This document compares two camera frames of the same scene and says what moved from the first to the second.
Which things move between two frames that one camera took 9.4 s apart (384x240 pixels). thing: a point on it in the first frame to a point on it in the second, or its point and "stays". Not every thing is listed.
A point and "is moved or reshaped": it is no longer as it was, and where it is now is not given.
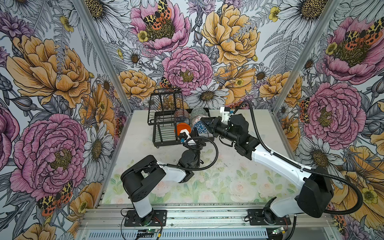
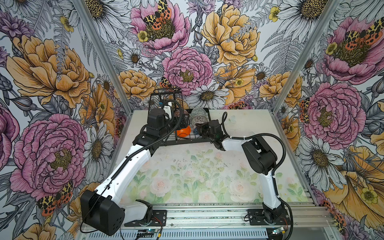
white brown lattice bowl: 196,119 stays
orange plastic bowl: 181,126 is moved or reshaped
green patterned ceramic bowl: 198,111 stays
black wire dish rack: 171,122 stays
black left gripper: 200,141 to 184,122
